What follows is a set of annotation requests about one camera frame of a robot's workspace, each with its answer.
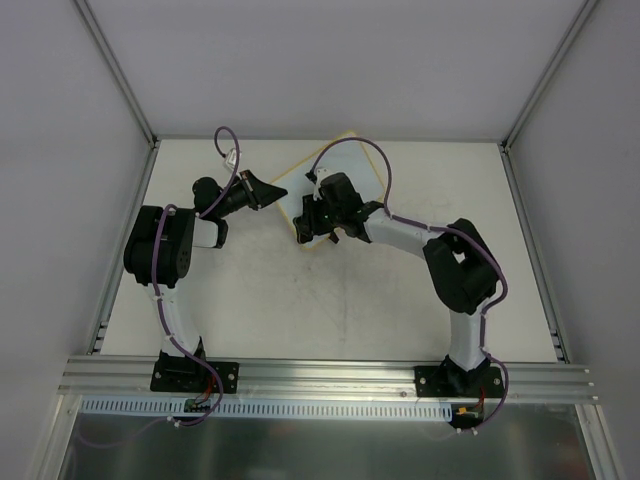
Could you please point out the left aluminium frame post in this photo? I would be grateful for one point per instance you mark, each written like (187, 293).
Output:
(95, 31)

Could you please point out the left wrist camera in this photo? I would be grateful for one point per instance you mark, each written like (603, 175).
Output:
(231, 159)

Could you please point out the right aluminium frame post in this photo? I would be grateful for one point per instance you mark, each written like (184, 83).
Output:
(551, 68)

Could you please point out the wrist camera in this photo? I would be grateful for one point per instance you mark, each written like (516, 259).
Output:
(231, 159)
(316, 177)

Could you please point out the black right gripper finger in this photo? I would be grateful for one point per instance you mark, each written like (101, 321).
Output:
(314, 208)
(305, 231)

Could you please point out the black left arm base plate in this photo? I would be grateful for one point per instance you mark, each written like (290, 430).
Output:
(182, 375)

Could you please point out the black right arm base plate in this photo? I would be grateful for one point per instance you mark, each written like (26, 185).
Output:
(441, 382)

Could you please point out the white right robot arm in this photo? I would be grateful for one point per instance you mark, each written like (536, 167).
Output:
(463, 272)

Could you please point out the yellow framed whiteboard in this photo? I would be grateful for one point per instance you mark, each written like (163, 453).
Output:
(347, 155)

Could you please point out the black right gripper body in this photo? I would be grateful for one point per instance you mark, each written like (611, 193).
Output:
(310, 218)

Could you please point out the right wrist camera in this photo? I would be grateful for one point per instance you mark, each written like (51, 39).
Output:
(316, 177)

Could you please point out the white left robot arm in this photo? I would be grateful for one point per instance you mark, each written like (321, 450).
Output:
(159, 249)

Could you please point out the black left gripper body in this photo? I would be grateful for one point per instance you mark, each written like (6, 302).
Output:
(251, 190)

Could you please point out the white slotted cable duct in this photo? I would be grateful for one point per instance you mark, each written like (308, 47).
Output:
(270, 408)

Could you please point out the aluminium frame post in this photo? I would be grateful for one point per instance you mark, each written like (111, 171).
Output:
(551, 68)
(95, 31)

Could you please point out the aluminium mounting rail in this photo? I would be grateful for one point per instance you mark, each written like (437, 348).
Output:
(328, 380)

